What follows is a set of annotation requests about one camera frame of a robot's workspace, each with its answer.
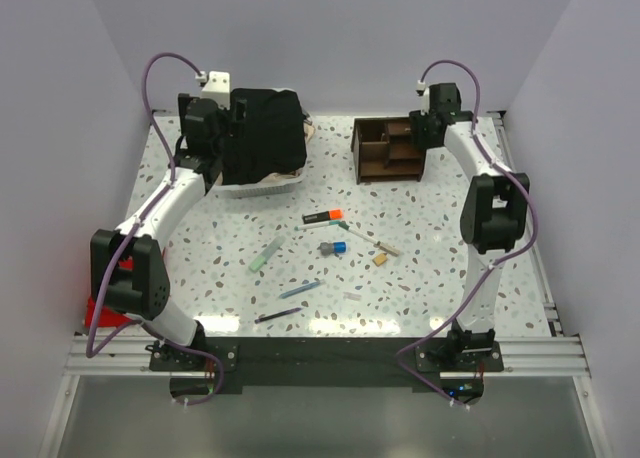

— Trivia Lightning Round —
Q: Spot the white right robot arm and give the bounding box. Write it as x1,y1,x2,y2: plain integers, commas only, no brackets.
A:
409,81,530,371

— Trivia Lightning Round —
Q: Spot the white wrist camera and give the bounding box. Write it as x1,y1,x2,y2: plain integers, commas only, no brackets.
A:
416,79,430,114
195,71,231,107

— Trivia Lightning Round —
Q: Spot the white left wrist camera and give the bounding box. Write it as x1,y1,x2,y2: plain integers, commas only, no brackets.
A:
195,71,231,107

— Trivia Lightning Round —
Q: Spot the red cloth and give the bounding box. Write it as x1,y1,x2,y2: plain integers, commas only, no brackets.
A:
84,258,133,328

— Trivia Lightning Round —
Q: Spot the small clear pen cap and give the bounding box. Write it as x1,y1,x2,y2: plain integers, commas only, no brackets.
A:
343,292,361,301

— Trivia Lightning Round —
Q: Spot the orange black highlighter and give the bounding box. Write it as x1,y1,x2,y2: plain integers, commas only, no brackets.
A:
302,209,343,224

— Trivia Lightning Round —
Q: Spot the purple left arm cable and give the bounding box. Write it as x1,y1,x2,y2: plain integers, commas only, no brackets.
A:
85,52,226,407

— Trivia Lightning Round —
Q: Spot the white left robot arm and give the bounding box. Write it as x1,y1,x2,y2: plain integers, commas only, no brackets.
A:
86,94,247,370

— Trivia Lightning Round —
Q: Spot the thin white green pen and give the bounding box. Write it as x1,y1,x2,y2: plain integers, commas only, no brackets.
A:
294,220,341,231

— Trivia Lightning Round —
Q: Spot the white marker green cap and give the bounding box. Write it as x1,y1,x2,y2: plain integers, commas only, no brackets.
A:
338,221,381,248

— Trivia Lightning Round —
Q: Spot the dark purple pen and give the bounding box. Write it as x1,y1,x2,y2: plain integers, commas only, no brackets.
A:
254,307,302,324

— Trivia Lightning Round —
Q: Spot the blue pen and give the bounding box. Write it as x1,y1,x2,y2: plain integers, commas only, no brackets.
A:
279,280,324,299

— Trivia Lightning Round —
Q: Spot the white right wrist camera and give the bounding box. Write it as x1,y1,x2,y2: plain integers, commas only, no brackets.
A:
416,79,430,114

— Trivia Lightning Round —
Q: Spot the aluminium front rail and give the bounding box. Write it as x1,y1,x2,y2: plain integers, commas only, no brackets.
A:
64,336,590,377

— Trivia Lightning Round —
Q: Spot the black cloth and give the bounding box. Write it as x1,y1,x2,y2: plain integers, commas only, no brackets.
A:
223,88,305,185

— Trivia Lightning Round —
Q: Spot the yellow square eraser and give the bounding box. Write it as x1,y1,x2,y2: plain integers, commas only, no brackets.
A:
372,253,387,267

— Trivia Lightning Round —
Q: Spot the brown wooden desk organizer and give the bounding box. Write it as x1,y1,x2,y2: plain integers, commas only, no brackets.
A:
351,117,426,184

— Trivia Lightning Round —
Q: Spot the white plastic basket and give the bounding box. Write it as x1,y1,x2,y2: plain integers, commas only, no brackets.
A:
211,107,310,198

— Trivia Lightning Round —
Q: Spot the light green highlighter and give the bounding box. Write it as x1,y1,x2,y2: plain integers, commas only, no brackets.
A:
249,236,285,272

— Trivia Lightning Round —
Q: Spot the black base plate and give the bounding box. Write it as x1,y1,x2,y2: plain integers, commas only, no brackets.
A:
145,337,505,404

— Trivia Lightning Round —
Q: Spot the beige long eraser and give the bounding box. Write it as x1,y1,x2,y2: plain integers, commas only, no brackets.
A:
377,242,401,256

